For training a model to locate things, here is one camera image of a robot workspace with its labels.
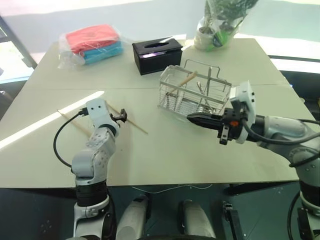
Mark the black metal bracket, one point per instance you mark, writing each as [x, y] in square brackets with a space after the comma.
[232, 217]

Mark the dark metal frame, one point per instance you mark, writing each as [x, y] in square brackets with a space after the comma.
[17, 37]

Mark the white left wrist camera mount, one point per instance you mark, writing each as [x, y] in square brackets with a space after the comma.
[98, 111]

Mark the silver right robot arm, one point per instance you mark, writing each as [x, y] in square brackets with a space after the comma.
[287, 136]

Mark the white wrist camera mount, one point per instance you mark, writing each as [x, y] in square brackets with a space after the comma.
[246, 100]
[98, 111]

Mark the silver robot leg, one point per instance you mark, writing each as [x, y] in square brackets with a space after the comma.
[196, 220]
[132, 220]

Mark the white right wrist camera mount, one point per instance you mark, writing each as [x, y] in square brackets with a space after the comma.
[246, 100]

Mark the white plant pot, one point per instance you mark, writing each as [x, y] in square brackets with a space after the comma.
[202, 37]

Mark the silver right robot leg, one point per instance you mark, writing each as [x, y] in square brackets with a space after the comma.
[196, 220]

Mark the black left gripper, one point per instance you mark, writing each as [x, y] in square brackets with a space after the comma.
[115, 118]

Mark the clear plastic plant wrap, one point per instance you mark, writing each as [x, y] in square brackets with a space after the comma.
[225, 25]

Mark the wooden chopstick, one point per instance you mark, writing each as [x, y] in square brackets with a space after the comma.
[75, 123]
[136, 126]
[183, 81]

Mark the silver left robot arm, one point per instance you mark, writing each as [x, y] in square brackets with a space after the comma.
[91, 160]

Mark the blue folded towel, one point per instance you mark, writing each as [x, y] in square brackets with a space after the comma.
[105, 51]

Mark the clear plastic bag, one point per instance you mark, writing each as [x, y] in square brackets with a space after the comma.
[67, 58]

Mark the metal spoon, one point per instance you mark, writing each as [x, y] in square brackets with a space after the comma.
[205, 96]

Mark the red folded towel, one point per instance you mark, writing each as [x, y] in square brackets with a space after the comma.
[91, 37]

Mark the black tissue box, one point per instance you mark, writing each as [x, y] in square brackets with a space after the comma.
[156, 58]

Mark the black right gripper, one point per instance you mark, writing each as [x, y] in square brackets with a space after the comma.
[231, 125]

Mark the silver left robot leg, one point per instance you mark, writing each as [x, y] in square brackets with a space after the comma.
[132, 220]

